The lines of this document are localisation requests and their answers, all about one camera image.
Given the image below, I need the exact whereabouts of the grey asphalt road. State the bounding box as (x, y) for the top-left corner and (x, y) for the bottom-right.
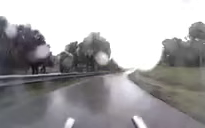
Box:
(0, 71), (205, 128)

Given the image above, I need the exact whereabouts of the group of trees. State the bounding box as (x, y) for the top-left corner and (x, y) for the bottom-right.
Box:
(157, 21), (205, 68)

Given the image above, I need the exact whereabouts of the grey guardrail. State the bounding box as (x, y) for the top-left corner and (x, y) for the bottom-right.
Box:
(0, 70), (112, 89)

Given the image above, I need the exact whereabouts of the row of trees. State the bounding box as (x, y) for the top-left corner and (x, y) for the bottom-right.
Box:
(0, 15), (125, 76)

